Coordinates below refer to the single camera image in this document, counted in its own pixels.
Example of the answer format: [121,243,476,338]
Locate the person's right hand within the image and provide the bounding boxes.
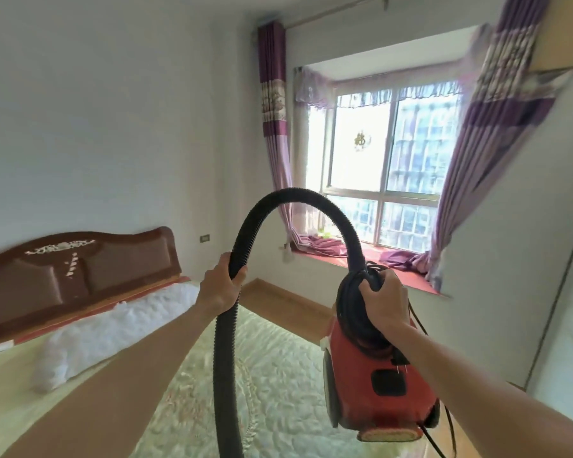
[358,267,414,337]

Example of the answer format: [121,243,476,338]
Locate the person's left hand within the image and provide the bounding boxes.
[198,252,248,316]

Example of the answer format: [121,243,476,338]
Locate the black power cord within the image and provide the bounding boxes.
[336,263,458,458]

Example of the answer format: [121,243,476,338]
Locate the red vacuum cleaner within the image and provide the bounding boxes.
[320,269,442,443]

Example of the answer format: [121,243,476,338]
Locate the black corrugated vacuum hose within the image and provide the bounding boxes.
[213,187,367,458]

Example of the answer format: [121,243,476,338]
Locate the person's right forearm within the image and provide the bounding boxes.
[379,321,573,458]

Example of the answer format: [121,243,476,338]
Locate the person's left forearm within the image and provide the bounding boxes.
[0,302,220,458]

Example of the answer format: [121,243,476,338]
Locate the brown carved bed headboard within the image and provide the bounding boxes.
[0,226,183,351]

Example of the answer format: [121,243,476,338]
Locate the white fluffy pillow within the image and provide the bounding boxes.
[31,281,201,394]

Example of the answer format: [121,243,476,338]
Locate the white framed window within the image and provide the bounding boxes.
[305,83,462,253]

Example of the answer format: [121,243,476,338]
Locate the white sheer curtain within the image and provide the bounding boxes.
[288,66,337,237]

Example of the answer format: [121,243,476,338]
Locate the purple sheer valance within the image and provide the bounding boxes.
[336,82,462,109]

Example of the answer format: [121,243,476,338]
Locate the purple striped curtain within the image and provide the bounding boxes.
[379,0,573,294]
[257,21,350,263]

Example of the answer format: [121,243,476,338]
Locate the metal curtain rod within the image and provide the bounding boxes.
[284,0,390,30]

